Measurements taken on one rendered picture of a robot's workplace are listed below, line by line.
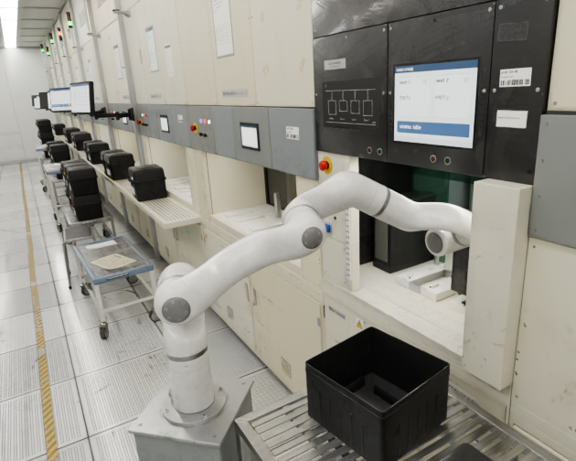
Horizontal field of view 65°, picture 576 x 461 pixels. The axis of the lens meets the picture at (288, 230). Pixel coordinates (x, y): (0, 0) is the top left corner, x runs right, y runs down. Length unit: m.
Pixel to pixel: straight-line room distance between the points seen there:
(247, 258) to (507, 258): 0.64
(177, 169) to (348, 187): 3.44
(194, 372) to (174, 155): 3.36
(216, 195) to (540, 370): 2.28
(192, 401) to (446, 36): 1.19
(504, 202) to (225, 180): 2.21
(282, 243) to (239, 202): 1.99
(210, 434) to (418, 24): 1.24
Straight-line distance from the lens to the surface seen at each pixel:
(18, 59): 14.65
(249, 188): 3.15
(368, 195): 1.22
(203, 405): 1.41
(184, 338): 1.29
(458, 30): 1.28
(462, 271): 1.62
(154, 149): 4.45
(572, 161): 1.10
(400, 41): 1.41
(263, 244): 1.19
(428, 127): 1.33
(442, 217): 1.29
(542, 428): 1.39
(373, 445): 1.20
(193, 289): 1.18
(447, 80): 1.29
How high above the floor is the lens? 1.65
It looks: 18 degrees down
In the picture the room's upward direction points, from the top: 4 degrees counter-clockwise
